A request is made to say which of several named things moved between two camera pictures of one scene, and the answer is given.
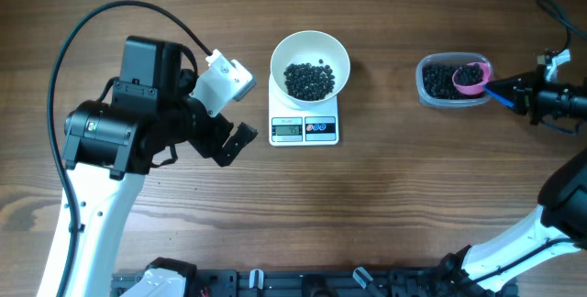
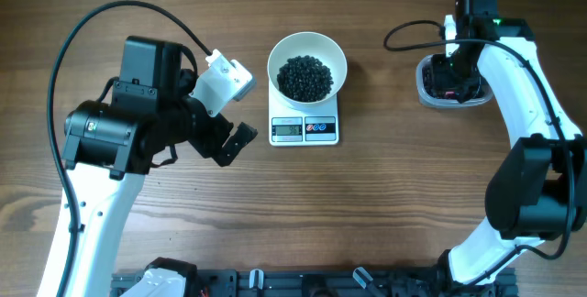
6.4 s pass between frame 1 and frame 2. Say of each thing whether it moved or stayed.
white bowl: stayed
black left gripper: stayed
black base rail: stayed
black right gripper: moved
